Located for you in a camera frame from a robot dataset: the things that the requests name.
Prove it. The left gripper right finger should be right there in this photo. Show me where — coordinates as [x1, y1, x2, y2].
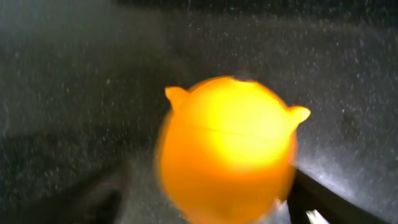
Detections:
[286, 167, 389, 224]

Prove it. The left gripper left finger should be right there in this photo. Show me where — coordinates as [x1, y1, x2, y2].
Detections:
[30, 164, 125, 224]

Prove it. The yellow rubber duck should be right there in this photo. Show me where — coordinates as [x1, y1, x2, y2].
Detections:
[154, 75, 312, 224]

